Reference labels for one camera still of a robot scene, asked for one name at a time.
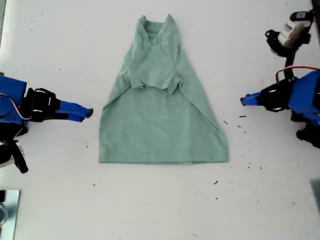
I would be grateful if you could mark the green t-shirt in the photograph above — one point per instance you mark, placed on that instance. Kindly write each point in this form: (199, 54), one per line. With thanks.
(160, 125)

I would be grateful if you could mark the large shiny steel plate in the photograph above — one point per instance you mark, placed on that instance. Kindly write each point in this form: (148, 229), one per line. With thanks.
(11, 215)

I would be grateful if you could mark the black camera box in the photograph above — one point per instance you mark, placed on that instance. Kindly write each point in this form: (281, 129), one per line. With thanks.
(292, 28)
(6, 152)

